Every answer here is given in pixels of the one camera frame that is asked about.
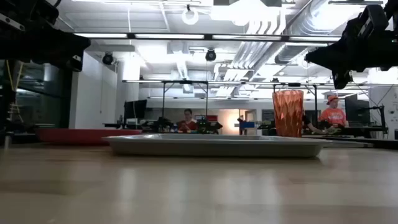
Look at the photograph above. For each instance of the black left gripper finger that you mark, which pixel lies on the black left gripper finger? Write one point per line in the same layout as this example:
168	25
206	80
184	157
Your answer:
68	52
70	40

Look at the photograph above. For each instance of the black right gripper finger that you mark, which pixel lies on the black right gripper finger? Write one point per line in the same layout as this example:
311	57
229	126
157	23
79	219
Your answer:
331	51
335	63

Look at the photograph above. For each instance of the orange faceted plastic cup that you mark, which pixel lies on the orange faceted plastic cup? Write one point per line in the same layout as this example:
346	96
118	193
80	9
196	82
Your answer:
287	113

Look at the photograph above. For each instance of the black background robot arm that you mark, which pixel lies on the black background robot arm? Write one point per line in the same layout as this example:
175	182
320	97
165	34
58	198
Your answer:
209	126
161	125

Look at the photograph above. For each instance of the gray plastic tray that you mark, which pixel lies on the gray plastic tray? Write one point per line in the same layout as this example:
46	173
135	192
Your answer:
214	149

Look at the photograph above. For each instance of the black round ceiling spotlight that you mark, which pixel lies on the black round ceiling spotlight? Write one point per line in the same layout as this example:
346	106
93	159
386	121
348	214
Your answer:
108	58
210	55

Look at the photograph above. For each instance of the black computer monitor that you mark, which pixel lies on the black computer monitor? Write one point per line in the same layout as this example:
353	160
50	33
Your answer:
135	109
357	109

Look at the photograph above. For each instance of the person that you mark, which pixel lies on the person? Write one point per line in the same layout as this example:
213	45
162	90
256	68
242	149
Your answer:
187	125
333	116
308	122

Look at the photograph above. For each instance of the long linear ceiling light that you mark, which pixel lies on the long linear ceiling light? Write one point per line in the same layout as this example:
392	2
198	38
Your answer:
169	36

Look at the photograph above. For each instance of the blue box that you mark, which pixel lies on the blue box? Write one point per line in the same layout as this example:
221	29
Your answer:
247	125

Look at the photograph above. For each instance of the red sign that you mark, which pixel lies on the red sign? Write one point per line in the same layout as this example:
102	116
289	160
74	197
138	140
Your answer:
212	118

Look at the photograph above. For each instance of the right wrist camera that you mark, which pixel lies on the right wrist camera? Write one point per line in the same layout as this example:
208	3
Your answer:
374	20

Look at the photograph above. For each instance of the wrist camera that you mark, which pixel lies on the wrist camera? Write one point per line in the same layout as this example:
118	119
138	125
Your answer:
34	11
374	20

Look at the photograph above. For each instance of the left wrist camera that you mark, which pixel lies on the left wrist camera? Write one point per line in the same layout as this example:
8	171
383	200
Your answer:
34	11

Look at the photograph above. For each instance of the silver ventilation duct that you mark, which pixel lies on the silver ventilation duct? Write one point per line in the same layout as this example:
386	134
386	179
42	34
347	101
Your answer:
289	51

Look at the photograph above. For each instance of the black aluminium table frame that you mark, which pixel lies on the black aluminium table frame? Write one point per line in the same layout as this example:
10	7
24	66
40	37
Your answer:
385	143

